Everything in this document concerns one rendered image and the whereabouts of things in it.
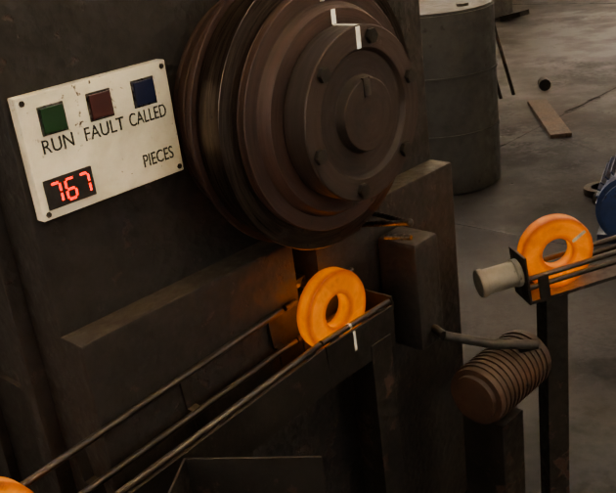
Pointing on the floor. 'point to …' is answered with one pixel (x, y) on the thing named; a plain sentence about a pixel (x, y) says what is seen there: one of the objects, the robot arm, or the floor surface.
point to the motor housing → (498, 413)
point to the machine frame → (170, 280)
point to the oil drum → (462, 89)
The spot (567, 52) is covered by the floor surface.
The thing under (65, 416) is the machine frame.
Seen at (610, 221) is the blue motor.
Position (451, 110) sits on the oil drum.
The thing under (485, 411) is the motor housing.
